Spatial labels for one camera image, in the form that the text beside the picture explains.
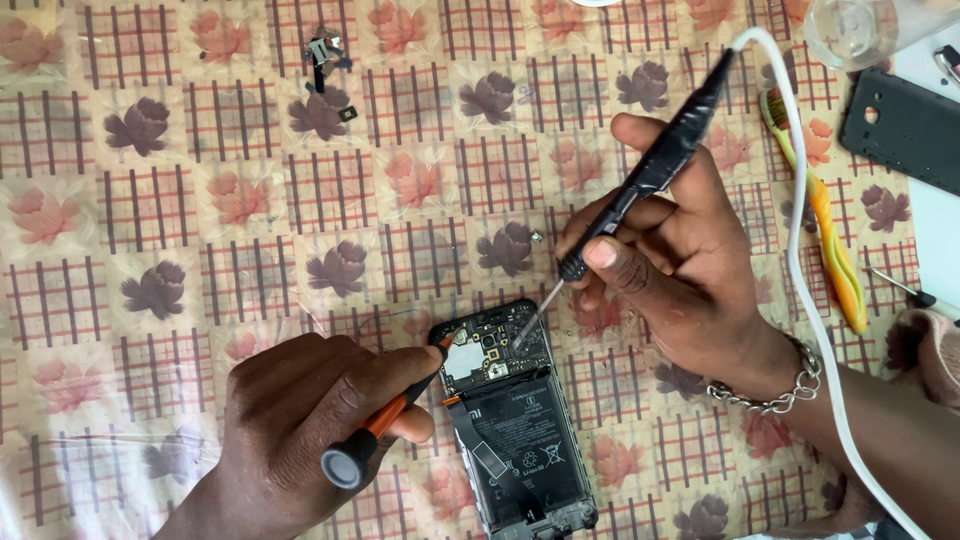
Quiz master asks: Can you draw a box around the person's left hand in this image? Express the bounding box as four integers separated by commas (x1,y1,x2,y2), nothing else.
216,333,445,530

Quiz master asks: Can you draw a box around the opened black smartphone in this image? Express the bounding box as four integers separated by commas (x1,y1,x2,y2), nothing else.
429,298,600,540

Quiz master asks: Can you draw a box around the silver chain bracelet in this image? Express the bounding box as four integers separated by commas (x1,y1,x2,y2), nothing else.
706,334,824,416

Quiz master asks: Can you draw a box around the floral plastic tablecloth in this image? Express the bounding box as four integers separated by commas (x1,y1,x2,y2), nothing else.
0,0,931,540

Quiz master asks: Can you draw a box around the black taped soldering iron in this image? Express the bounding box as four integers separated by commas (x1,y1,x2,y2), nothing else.
512,46,740,352

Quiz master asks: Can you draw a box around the white power cable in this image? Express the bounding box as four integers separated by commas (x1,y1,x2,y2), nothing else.
729,27,933,540

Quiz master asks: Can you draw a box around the orange black screwdriver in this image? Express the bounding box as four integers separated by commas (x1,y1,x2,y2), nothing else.
321,335,456,491

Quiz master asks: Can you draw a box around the white sheet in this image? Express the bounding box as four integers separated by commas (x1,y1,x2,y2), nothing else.
892,33,960,310

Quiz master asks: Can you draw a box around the small metal phone bracket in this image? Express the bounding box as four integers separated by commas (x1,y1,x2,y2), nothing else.
303,26,354,96

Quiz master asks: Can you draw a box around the orange yellow toothbrush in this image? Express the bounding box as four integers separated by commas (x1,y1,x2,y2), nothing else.
759,86,869,336

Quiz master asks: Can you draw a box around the silver pink tool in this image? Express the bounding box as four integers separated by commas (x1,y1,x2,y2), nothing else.
933,45,960,86

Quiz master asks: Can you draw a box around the black phone back cover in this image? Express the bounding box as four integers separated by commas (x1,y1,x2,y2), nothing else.
840,67,960,198

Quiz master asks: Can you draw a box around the person's right hand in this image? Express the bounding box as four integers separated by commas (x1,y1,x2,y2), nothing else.
555,112,802,393

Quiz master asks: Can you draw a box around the pink cloth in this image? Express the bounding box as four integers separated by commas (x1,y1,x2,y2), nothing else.
885,307,960,412

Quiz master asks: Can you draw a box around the clear plastic container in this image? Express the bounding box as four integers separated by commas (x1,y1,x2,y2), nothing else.
802,0,960,73

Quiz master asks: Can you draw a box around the small precision screwdriver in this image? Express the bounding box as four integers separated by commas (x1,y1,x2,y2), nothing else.
864,266,960,322

